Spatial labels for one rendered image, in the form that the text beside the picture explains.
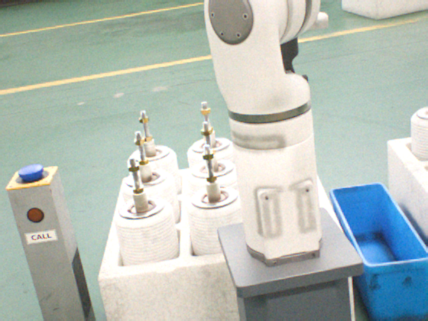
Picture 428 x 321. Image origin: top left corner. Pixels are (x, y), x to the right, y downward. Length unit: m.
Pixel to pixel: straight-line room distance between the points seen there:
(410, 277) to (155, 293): 0.41
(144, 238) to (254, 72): 0.44
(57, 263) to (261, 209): 0.50
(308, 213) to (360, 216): 0.64
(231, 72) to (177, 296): 0.46
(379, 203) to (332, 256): 0.61
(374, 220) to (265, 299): 0.66
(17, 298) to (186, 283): 0.48
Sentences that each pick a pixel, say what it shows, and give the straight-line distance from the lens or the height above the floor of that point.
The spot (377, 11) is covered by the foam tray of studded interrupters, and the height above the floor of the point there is 0.04.
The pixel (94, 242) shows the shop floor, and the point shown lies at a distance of 1.53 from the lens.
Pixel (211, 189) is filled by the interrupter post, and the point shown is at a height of 0.27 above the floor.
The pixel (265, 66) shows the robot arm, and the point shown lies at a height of 0.53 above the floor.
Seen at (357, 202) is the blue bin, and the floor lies 0.08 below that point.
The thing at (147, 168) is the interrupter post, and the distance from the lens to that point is 1.14.
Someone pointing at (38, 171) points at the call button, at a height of 0.33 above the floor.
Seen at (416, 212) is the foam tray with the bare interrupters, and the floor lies 0.11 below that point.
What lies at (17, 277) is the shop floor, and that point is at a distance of 1.49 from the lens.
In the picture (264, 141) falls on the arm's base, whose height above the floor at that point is 0.45.
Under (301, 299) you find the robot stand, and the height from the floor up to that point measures 0.26.
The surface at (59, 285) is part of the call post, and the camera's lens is 1.15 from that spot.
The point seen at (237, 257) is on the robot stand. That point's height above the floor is 0.30.
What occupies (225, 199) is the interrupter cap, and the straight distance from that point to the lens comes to 1.03.
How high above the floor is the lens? 0.70
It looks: 23 degrees down
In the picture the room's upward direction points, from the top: 9 degrees counter-clockwise
